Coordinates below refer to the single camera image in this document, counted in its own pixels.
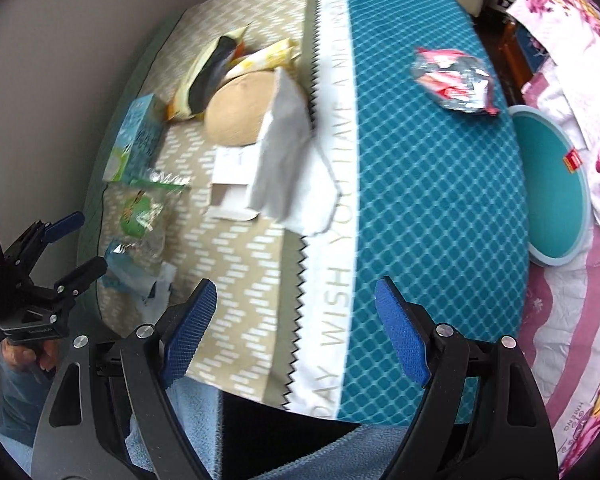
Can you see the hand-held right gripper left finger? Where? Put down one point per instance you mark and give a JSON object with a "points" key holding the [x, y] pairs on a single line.
{"points": [[190, 330]]}

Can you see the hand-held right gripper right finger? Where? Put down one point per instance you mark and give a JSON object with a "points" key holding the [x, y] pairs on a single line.
{"points": [[402, 335]]}

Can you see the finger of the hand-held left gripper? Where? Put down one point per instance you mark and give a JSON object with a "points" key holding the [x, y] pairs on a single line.
{"points": [[87, 270], [62, 225]]}

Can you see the light blue carton box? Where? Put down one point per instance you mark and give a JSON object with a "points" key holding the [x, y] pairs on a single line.
{"points": [[135, 145]]}

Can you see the teal plastic basin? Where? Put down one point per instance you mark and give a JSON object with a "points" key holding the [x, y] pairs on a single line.
{"points": [[545, 185]]}

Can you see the red and silver foil packet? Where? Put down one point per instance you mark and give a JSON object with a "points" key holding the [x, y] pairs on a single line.
{"points": [[450, 80]]}

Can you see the yellow floral snack packet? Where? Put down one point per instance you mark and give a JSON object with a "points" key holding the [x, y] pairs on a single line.
{"points": [[265, 57]]}

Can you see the person's left forearm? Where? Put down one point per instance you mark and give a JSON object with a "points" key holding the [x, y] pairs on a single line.
{"points": [[20, 410]]}

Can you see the person's left hand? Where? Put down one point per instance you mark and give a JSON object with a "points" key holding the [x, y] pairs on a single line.
{"points": [[25, 360]]}

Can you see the green clear plastic wrapper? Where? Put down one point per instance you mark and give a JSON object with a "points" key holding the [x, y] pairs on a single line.
{"points": [[140, 210]]}

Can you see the person's light blue clothing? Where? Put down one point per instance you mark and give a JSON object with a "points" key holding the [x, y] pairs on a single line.
{"points": [[190, 420]]}

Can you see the teal and beige patterned tablecloth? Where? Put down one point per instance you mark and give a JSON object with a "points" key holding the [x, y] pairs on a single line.
{"points": [[420, 210]]}

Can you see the small white carton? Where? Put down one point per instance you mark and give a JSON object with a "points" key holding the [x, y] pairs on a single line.
{"points": [[230, 165]]}

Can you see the pink floral bedsheet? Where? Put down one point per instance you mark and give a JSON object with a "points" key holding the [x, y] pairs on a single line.
{"points": [[580, 335]]}

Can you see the white tissue paper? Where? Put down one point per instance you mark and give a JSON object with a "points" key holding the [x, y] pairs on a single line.
{"points": [[285, 160]]}

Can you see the tan round ball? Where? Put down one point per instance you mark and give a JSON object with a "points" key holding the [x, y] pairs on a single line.
{"points": [[235, 110]]}

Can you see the black and yellow snack packet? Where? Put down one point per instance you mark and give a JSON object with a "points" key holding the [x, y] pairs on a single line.
{"points": [[210, 75]]}

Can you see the wooden bed frame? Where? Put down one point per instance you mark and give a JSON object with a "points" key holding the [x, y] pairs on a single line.
{"points": [[510, 50]]}

